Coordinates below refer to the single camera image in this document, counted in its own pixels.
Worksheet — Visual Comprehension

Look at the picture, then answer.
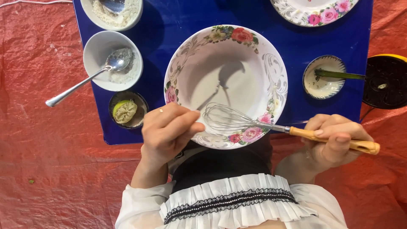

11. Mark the long metal spoon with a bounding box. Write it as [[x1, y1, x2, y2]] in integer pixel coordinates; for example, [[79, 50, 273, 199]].
[[45, 48, 133, 108]]

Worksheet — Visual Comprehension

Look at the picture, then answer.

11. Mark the white ruffled blouse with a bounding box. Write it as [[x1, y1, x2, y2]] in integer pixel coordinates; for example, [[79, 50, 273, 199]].
[[115, 173, 349, 229]]

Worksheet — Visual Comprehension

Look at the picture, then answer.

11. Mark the white cable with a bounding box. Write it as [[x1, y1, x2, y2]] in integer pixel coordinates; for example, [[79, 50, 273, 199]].
[[0, 0, 73, 8]]

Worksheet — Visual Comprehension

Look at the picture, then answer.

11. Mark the red tarpaulin mat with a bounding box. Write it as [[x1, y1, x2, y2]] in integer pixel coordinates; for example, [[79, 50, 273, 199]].
[[0, 0, 407, 229]]

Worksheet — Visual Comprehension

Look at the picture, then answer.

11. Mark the floral rimmed plate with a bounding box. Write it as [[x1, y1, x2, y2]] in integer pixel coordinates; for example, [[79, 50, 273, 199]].
[[270, 0, 360, 27]]

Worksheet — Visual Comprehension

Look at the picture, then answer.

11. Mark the white bowl with salt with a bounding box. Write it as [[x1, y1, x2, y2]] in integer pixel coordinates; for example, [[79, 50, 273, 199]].
[[83, 31, 144, 92]]

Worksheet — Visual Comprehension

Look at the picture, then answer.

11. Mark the person's right hand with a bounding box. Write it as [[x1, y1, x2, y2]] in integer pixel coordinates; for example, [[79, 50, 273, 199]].
[[300, 114, 374, 170]]

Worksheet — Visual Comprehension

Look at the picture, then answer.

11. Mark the short metal spoon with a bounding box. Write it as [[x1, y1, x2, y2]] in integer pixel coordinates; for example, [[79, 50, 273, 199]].
[[99, 0, 126, 15]]

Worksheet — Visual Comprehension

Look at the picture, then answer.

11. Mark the white bowl with flour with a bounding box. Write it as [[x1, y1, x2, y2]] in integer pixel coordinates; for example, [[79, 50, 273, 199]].
[[80, 0, 144, 32]]

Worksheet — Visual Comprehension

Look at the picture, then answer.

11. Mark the black round mould pan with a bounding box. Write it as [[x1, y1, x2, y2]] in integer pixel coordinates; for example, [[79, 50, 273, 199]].
[[362, 54, 407, 110]]

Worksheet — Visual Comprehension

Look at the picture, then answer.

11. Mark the black cable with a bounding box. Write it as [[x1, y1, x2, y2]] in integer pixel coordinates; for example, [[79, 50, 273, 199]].
[[359, 108, 376, 123]]

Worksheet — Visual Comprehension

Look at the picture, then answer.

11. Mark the black garment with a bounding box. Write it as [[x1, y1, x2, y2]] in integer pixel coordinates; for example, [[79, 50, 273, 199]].
[[168, 134, 273, 194]]

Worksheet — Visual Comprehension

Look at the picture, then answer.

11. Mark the person's left hand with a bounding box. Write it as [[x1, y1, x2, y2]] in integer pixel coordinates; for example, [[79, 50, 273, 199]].
[[141, 102, 206, 166]]

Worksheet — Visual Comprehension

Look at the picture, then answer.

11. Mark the green leaf stalk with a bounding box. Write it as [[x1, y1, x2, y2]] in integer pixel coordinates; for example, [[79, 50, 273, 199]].
[[314, 69, 366, 80]]

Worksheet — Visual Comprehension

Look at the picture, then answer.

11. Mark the blue plastic low table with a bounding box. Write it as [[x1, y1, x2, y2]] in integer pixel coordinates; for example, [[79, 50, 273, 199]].
[[72, 0, 374, 146]]

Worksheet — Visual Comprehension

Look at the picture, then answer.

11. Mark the large floral rimmed bowl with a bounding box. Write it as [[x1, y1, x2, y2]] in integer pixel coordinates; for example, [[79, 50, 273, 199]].
[[164, 24, 289, 150]]

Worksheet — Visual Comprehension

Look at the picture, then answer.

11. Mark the squeezed lime half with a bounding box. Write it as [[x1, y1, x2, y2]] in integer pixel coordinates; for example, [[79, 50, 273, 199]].
[[113, 99, 138, 124]]

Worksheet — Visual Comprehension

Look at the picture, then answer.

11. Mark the wooden handled wire whisk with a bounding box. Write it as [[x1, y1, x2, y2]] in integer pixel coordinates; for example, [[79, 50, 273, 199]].
[[202, 102, 381, 155]]

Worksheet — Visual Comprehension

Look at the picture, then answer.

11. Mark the small blue rimmed bowl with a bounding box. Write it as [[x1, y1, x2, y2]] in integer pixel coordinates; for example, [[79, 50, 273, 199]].
[[302, 55, 347, 100]]

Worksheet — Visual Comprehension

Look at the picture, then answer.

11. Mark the small dark bowl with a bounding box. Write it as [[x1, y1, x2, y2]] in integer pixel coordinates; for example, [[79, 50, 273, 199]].
[[108, 91, 149, 130]]

